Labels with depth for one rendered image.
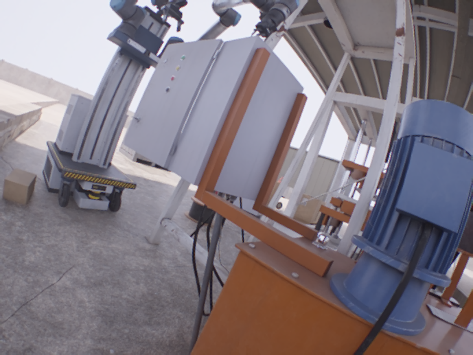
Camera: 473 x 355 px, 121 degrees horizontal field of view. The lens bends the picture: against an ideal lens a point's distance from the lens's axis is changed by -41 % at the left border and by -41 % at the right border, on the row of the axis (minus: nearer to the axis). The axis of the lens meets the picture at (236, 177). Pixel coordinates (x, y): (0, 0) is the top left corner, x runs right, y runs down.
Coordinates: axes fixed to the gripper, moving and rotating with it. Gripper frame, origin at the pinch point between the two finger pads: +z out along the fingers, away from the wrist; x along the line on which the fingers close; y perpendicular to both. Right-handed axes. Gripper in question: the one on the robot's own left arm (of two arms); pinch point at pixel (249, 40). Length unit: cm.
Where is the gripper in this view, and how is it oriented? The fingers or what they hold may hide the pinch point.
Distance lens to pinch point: 102.0
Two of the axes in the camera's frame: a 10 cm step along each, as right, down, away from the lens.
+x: 5.2, 4.2, 7.4
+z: -5.6, 8.3, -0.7
